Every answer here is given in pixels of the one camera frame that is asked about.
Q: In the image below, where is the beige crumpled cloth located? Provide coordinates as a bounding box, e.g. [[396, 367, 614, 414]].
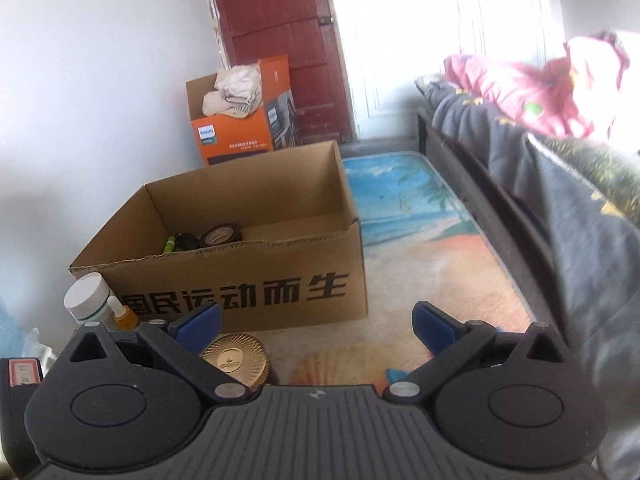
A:
[[201, 64, 264, 120]]

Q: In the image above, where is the white lidded jar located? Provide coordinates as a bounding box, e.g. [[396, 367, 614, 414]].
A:
[[63, 272, 117, 331]]

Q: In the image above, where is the beach print floor mat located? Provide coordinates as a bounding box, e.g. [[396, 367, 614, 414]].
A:
[[280, 152, 533, 388]]

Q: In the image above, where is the orange appliance box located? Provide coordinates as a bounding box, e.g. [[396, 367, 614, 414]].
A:
[[185, 54, 301, 167]]

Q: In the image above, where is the white panelled door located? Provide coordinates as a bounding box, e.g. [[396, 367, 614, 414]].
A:
[[324, 0, 566, 136]]

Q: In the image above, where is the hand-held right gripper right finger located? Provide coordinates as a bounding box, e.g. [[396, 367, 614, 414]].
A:
[[382, 301, 571, 403]]

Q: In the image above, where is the brown cardboard box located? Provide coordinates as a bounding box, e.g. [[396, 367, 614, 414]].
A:
[[69, 140, 369, 333]]

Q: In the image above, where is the green dropper bottle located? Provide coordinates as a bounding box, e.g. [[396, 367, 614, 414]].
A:
[[106, 296, 139, 332]]

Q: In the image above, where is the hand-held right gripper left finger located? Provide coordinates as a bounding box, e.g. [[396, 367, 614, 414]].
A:
[[62, 302, 252, 405]]

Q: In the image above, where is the red labelled dark box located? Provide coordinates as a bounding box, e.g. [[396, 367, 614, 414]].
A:
[[0, 356, 42, 476]]

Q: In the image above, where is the small blue object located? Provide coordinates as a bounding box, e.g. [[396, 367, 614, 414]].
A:
[[385, 367, 418, 386]]

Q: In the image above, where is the dark red wooden door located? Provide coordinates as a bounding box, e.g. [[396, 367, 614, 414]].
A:
[[202, 0, 358, 143]]

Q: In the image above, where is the black tape roll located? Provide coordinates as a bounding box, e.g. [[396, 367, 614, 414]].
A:
[[199, 222, 244, 249]]

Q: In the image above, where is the dark bed frame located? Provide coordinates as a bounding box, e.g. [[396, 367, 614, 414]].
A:
[[416, 107, 571, 331]]

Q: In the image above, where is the olive patterned pillow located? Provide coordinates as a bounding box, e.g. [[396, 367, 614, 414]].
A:
[[530, 135, 640, 221]]

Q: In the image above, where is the gold round tin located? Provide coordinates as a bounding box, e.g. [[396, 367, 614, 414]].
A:
[[199, 332, 272, 395]]

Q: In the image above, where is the pink floral quilt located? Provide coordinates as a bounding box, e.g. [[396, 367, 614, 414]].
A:
[[444, 30, 632, 140]]

